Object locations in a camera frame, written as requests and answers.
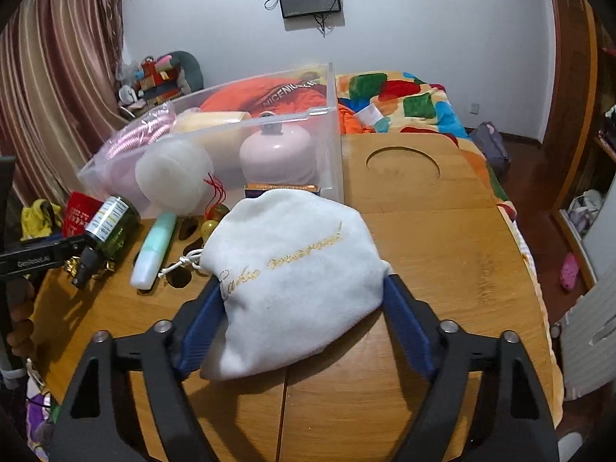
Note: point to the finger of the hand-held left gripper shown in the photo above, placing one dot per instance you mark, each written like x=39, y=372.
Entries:
x=67, y=250

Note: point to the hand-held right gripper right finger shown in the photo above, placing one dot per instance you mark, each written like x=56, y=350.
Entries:
x=404, y=329

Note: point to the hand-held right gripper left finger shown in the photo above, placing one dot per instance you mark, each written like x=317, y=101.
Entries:
x=204, y=332

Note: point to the green glass bottle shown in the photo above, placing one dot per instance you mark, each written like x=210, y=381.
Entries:
x=113, y=224

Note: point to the clear plastic storage bin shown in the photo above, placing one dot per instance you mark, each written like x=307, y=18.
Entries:
x=329, y=154

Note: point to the wooden desktop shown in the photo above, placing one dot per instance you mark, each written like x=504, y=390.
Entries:
x=433, y=250

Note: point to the red box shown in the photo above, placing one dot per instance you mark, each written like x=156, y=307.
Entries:
x=79, y=211

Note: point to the yellow cloth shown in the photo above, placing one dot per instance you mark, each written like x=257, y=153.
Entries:
x=41, y=219

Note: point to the mint green tube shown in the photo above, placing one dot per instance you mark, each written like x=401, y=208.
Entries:
x=154, y=250

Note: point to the green yellow beads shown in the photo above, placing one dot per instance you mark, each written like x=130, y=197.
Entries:
x=211, y=226

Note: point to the white fluffy ball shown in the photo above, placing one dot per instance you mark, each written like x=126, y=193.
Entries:
x=173, y=175

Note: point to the pink coil in bag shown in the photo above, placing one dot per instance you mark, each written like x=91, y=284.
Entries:
x=144, y=132

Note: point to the purple cloth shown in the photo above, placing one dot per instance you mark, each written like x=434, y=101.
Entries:
x=38, y=418

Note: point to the purple and gold box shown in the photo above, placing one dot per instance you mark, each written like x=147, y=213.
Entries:
x=284, y=188

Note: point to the small white fan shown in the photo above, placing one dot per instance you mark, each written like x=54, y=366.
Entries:
x=127, y=95

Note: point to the pink slipper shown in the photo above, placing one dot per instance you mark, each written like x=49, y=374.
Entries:
x=569, y=272

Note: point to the striped brown curtain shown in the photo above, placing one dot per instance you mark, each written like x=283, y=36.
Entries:
x=57, y=72

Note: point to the cream yellow roll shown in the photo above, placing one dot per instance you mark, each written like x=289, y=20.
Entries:
x=211, y=120

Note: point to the pink round jar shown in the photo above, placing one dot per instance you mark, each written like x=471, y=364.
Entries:
x=276, y=151

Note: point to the pile of plush toys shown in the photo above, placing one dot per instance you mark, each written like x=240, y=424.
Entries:
x=163, y=77

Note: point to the grey bag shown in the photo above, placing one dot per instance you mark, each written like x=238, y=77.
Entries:
x=491, y=147

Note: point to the white shoes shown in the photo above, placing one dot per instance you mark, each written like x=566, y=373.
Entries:
x=587, y=209

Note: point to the colourful patchwork blanket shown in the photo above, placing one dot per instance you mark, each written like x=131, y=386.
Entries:
x=414, y=101

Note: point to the orange printed cloth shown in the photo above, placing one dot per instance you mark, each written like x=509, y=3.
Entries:
x=260, y=91

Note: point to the brown wooden wardrobe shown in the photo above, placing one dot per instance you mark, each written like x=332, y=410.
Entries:
x=572, y=82

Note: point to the wall socket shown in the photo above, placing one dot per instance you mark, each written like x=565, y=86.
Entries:
x=475, y=108

